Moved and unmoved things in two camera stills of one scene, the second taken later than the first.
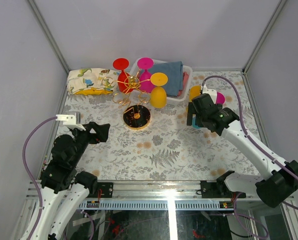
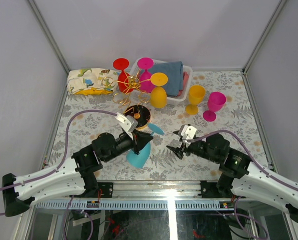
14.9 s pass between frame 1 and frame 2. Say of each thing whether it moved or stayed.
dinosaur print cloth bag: stayed
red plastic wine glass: stayed
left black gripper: moved
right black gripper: moved
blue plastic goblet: moved
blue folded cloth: stayed
